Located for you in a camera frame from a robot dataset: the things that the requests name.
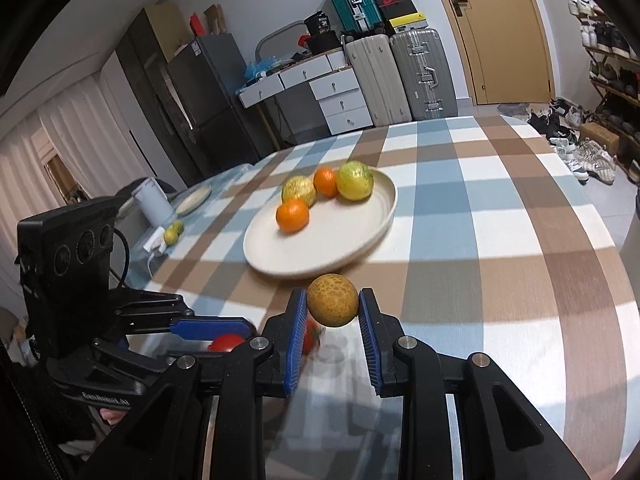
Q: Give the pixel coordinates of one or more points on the small black box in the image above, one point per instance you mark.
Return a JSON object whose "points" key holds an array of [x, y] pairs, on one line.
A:
{"points": [[318, 23]]}

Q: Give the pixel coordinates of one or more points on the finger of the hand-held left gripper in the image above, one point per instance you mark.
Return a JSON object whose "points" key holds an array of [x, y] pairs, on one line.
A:
{"points": [[210, 327], [135, 355]]}

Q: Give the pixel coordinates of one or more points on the white kettle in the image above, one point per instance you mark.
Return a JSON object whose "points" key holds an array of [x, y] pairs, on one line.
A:
{"points": [[150, 201]]}

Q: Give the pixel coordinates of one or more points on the yellow-green citrus fruit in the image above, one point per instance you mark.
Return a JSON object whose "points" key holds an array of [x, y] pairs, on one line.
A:
{"points": [[355, 181]]}

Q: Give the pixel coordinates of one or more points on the white charger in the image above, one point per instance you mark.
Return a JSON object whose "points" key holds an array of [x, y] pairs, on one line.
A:
{"points": [[155, 245]]}

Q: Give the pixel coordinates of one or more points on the small cream plate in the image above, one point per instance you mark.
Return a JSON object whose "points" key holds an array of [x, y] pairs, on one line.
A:
{"points": [[192, 200]]}

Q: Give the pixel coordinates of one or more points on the grey door mat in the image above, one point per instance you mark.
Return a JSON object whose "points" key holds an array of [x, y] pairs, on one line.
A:
{"points": [[514, 111]]}

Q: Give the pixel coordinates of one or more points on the beige suitcase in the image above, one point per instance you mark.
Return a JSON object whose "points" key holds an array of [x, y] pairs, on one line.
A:
{"points": [[375, 80]]}

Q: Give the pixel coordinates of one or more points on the red object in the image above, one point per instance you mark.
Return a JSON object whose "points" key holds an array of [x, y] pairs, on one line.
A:
{"points": [[302, 40]]}

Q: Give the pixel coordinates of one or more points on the large cream plate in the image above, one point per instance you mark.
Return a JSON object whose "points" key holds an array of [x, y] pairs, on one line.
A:
{"points": [[320, 242]]}

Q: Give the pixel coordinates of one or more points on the large black box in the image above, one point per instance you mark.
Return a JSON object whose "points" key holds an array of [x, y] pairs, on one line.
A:
{"points": [[325, 43]]}

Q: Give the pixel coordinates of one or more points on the person's left hand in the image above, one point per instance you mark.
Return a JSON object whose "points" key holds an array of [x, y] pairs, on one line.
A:
{"points": [[112, 416]]}

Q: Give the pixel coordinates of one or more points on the green mottled guava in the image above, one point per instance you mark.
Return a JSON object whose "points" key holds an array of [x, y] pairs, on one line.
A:
{"points": [[298, 191]]}

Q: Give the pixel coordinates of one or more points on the grey fridge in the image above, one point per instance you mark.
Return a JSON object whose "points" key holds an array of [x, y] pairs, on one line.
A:
{"points": [[210, 92]]}

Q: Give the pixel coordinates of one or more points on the dark shoe box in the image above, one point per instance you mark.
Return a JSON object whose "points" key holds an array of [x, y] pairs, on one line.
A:
{"points": [[401, 11]]}

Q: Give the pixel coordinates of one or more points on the brown flat box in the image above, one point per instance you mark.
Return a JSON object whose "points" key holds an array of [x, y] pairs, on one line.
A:
{"points": [[215, 18]]}

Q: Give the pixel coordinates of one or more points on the green lime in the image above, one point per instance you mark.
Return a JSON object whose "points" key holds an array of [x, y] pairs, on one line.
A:
{"points": [[171, 236], [178, 226]]}

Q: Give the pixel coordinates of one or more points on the silver suitcase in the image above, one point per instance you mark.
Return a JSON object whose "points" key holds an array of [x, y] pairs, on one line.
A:
{"points": [[425, 75]]}

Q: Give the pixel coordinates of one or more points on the white curtain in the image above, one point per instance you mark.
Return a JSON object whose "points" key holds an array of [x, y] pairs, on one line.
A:
{"points": [[65, 130]]}

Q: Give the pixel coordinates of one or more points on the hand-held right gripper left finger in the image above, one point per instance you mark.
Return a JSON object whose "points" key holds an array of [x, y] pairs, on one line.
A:
{"points": [[297, 347]]}

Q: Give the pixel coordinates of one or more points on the wooden shoe rack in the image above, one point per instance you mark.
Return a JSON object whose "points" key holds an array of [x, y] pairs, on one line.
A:
{"points": [[612, 87]]}

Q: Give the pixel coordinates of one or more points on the grey arched frame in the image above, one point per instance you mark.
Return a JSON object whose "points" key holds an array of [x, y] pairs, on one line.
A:
{"points": [[267, 35]]}

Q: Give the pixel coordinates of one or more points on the red flat box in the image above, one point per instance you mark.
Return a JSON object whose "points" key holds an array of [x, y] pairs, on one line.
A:
{"points": [[196, 24]]}

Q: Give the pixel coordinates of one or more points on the red cherry tomato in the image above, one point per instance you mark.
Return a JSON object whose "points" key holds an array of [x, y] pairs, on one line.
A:
{"points": [[311, 337], [227, 343]]}

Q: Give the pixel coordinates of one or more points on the teal suitcase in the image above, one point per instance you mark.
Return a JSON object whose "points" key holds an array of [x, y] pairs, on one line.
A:
{"points": [[345, 0]]}

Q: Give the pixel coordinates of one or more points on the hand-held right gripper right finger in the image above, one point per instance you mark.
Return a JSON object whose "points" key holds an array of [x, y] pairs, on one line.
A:
{"points": [[372, 347]]}

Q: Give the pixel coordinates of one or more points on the brown longan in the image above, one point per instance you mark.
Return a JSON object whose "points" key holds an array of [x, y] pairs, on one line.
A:
{"points": [[332, 300]]}

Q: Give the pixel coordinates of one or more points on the orange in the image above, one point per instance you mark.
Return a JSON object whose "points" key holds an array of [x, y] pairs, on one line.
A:
{"points": [[326, 182], [292, 215]]}

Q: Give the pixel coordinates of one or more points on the brown cardboard box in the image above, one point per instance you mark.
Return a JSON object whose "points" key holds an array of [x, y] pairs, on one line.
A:
{"points": [[600, 136]]}

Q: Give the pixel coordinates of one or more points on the white drawer unit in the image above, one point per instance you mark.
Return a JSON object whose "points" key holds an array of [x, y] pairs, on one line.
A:
{"points": [[342, 105]]}

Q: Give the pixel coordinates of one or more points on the shoe rack with shoes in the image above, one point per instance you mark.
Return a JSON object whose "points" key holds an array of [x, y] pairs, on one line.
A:
{"points": [[605, 35]]}

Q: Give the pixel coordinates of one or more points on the tan wooden door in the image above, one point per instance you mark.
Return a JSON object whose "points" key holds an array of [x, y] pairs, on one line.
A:
{"points": [[495, 35]]}

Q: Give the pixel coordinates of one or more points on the white desk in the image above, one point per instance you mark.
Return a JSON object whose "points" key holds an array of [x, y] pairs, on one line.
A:
{"points": [[290, 77]]}

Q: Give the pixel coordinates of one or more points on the dark tall cabinet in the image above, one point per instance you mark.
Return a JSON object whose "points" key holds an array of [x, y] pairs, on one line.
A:
{"points": [[145, 90]]}

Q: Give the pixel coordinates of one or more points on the blue plastic bag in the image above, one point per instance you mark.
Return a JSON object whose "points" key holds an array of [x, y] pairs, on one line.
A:
{"points": [[262, 68]]}

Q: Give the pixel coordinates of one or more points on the yellow black shoe box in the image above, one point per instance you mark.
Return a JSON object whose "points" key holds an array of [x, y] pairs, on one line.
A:
{"points": [[407, 22]]}

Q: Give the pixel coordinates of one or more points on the scattered loose shoes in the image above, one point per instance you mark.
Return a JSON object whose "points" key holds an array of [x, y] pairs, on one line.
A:
{"points": [[590, 157]]}

